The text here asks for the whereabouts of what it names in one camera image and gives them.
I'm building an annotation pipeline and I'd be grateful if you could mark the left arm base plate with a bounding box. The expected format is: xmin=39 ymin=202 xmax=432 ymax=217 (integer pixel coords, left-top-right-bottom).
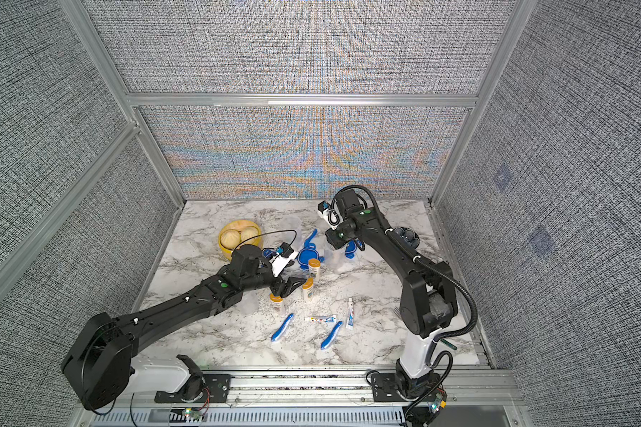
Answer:
xmin=154 ymin=374 xmax=231 ymax=405

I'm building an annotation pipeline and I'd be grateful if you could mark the orange cap bottle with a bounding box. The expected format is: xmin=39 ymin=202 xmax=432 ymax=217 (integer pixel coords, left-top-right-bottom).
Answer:
xmin=269 ymin=294 xmax=287 ymax=317
xmin=308 ymin=258 xmax=322 ymax=281
xmin=302 ymin=278 xmax=315 ymax=302

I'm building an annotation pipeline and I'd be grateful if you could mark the right cream bun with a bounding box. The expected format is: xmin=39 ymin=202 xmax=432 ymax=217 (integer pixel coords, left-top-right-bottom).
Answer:
xmin=240 ymin=226 xmax=259 ymax=243

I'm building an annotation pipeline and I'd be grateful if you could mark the blue toothbrush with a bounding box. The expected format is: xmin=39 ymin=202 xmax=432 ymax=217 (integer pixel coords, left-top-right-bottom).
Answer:
xmin=320 ymin=321 xmax=344 ymax=350
xmin=304 ymin=229 xmax=318 ymax=249
xmin=271 ymin=313 xmax=295 ymax=343

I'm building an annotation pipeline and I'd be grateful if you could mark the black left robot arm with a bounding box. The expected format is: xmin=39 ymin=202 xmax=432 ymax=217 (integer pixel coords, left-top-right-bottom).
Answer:
xmin=61 ymin=243 xmax=305 ymax=411

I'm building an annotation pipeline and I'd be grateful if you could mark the grey bowl with stones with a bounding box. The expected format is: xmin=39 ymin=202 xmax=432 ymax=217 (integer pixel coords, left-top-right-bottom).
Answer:
xmin=394 ymin=227 xmax=420 ymax=251

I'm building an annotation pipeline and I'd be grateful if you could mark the green handled fork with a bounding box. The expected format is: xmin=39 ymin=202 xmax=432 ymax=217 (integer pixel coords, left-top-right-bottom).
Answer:
xmin=439 ymin=338 xmax=458 ymax=352

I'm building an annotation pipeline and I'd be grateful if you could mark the orange cap bottle upright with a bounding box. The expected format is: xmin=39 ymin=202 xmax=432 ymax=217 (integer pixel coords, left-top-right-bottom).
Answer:
xmin=308 ymin=258 xmax=322 ymax=281

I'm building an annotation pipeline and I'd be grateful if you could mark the toothpaste tube horizontal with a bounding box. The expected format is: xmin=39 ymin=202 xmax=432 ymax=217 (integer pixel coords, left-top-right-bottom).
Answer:
xmin=304 ymin=315 xmax=338 ymax=324

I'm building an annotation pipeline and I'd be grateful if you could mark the yellow steamer basket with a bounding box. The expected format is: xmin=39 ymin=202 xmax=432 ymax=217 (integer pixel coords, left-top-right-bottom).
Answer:
xmin=218 ymin=219 xmax=263 ymax=261

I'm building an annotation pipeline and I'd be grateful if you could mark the aluminium front rail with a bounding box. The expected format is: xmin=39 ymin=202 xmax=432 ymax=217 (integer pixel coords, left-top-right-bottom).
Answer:
xmin=149 ymin=367 xmax=525 ymax=407

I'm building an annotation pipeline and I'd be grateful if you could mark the toothpaste tube vertical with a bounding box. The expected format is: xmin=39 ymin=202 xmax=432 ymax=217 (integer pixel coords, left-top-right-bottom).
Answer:
xmin=345 ymin=297 xmax=354 ymax=329

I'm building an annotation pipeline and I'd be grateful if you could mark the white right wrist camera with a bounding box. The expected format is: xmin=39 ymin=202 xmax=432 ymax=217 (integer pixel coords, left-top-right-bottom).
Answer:
xmin=317 ymin=200 xmax=342 ymax=230

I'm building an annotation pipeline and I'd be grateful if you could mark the cream bun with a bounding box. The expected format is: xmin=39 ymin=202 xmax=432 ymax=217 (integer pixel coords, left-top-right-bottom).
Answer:
xmin=240 ymin=226 xmax=259 ymax=243
xmin=219 ymin=230 xmax=240 ymax=250

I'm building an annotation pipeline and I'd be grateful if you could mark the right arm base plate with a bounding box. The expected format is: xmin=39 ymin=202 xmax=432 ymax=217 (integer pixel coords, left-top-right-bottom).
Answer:
xmin=366 ymin=371 xmax=440 ymax=403

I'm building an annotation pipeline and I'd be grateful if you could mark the blue toothbrush back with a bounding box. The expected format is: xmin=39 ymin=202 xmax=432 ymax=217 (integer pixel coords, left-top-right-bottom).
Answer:
xmin=304 ymin=229 xmax=318 ymax=249

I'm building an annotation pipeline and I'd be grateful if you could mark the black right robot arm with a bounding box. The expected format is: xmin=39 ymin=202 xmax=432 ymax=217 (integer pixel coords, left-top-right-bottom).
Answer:
xmin=318 ymin=184 xmax=479 ymax=401

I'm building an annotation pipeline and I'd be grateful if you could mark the orange cap bottle front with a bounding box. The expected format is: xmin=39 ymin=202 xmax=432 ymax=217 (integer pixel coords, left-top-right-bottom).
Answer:
xmin=269 ymin=294 xmax=287 ymax=317

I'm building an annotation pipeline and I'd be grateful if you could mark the left cream bun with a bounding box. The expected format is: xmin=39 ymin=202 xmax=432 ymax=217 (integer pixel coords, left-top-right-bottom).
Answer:
xmin=219 ymin=230 xmax=240 ymax=250

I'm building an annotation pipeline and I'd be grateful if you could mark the blue lid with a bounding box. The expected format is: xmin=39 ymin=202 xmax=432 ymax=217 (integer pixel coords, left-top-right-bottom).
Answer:
xmin=344 ymin=238 xmax=365 ymax=260
xmin=262 ymin=247 xmax=279 ymax=262
xmin=297 ymin=243 xmax=325 ymax=270

